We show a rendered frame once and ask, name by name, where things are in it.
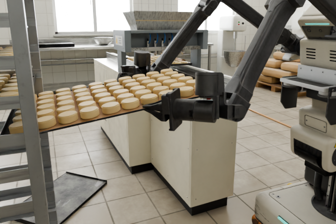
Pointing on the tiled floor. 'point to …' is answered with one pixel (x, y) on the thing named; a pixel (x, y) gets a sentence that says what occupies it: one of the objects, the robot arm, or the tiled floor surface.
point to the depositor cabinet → (126, 126)
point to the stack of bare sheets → (70, 195)
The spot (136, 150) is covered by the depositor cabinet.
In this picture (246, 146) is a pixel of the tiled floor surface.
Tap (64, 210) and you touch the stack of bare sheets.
